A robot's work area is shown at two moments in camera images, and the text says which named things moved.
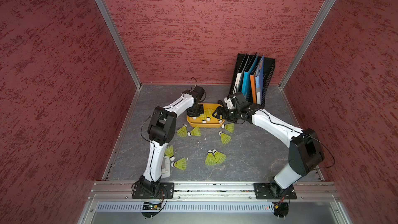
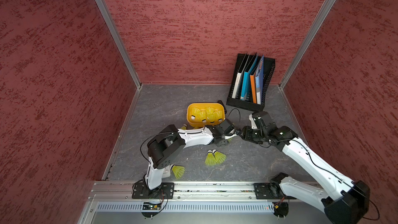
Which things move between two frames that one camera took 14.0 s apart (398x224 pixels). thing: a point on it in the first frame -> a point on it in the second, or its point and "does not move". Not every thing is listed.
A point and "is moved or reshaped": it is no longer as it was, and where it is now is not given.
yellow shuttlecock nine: [169, 152] is moved or reshaped
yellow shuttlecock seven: [203, 117] does not move
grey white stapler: [165, 171] does not move
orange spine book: [253, 80] does not move
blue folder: [259, 80] does not move
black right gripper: [225, 115] -> [246, 135]
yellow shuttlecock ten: [181, 164] -> [178, 171]
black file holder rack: [252, 76] does not move
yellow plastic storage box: [196, 122] does not move
